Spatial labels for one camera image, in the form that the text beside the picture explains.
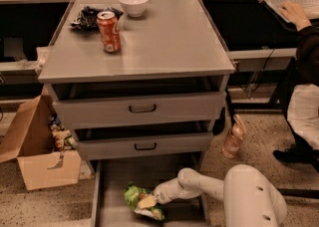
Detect pink water bottle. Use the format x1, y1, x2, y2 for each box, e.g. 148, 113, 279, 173
221, 114, 247, 158

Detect person's hand on keyboard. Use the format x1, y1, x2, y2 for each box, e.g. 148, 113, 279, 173
279, 1, 311, 31

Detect white ceramic bowl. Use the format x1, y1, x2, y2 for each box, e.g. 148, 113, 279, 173
119, 0, 149, 17

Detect person's light trouser leg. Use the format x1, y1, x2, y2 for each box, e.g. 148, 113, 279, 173
287, 84, 319, 150

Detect black crumpled snack bag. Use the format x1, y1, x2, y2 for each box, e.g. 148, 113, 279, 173
70, 5, 125, 32

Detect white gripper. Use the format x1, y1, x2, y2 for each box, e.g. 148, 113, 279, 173
138, 178, 182, 209

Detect grey bottom drawer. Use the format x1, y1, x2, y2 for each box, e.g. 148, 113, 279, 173
91, 153, 209, 227

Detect black office chair base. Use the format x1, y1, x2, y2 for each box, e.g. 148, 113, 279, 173
278, 188, 319, 199

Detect grey drawer cabinet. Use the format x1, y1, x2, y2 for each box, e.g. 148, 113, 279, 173
37, 0, 236, 227

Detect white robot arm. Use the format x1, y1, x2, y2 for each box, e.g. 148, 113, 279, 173
138, 164, 287, 227

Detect brown cardboard box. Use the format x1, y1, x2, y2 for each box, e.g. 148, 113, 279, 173
0, 89, 81, 190

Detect grey middle drawer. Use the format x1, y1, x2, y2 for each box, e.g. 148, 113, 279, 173
77, 132, 212, 160

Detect red soda can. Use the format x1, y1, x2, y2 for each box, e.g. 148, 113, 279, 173
97, 11, 121, 53

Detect green rice chip bag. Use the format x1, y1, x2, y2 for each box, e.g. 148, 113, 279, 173
124, 182, 165, 221

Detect snack packets in box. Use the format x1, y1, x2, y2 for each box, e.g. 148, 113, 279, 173
49, 114, 76, 151

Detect black shoe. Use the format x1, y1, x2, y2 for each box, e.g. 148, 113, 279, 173
273, 146, 319, 172

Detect grey top drawer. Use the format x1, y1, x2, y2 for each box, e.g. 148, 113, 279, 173
54, 92, 225, 129

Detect grey drawer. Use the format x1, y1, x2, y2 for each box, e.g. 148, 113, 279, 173
91, 153, 209, 227
54, 92, 225, 129
77, 132, 212, 160

